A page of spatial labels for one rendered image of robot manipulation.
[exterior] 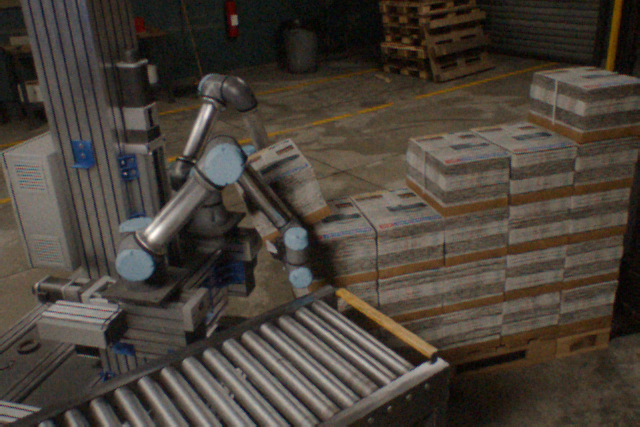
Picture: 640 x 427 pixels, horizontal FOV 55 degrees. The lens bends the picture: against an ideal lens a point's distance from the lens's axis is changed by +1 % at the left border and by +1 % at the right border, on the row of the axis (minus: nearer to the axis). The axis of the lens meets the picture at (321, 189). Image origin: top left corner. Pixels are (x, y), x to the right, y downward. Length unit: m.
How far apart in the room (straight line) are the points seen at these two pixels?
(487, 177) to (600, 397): 1.10
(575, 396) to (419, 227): 1.05
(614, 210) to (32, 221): 2.38
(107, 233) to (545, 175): 1.74
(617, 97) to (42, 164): 2.21
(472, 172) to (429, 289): 0.53
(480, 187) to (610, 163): 0.59
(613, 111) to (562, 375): 1.20
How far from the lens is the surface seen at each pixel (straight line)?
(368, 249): 2.43
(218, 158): 1.84
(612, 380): 3.16
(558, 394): 3.01
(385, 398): 1.66
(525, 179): 2.62
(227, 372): 1.78
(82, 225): 2.46
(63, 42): 2.23
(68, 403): 1.83
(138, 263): 1.98
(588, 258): 2.99
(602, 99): 2.73
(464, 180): 2.49
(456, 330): 2.81
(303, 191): 2.32
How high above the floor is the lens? 1.89
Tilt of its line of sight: 22 degrees down
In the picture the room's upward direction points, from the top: 3 degrees counter-clockwise
